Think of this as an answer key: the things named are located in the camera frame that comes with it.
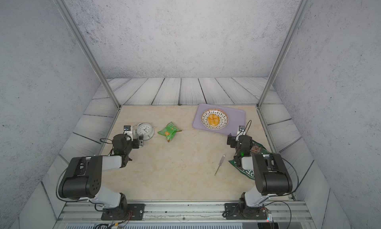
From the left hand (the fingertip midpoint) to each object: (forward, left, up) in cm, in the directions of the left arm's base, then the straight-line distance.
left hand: (137, 134), depth 95 cm
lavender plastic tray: (+20, -70, -8) cm, 73 cm away
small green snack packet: (+4, -20, -2) cm, 21 cm away
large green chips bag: (-9, -75, -4) cm, 75 cm away
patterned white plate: (+15, -51, -3) cm, 54 cm away
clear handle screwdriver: (-16, -52, -8) cm, 55 cm away
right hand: (-2, -64, +1) cm, 64 cm away
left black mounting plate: (-41, -4, -6) cm, 42 cm away
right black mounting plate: (-42, -53, -2) cm, 68 cm away
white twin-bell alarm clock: (+6, -3, -3) cm, 8 cm away
